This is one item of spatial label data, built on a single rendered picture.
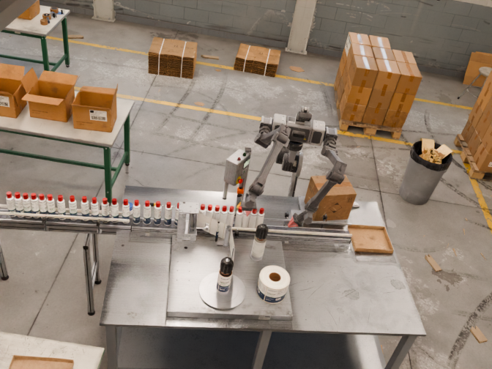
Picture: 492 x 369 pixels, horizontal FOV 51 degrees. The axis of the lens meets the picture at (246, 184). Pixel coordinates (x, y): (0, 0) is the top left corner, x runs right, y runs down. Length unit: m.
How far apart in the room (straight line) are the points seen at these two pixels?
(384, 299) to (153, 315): 1.58
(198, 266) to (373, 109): 3.99
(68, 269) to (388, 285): 2.65
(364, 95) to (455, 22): 2.77
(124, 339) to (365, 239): 1.96
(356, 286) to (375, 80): 3.51
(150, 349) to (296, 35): 6.11
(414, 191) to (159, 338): 3.31
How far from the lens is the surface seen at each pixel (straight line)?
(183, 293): 3.45
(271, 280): 3.51
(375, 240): 4.21
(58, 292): 4.64
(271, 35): 8.88
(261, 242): 3.57
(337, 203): 4.10
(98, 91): 5.11
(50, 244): 5.02
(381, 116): 7.01
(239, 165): 3.52
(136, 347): 4.00
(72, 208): 3.84
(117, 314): 3.41
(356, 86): 6.74
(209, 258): 3.66
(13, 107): 5.17
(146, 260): 3.69
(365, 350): 4.29
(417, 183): 5.97
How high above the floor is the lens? 3.57
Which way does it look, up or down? 39 degrees down
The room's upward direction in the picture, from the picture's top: 10 degrees clockwise
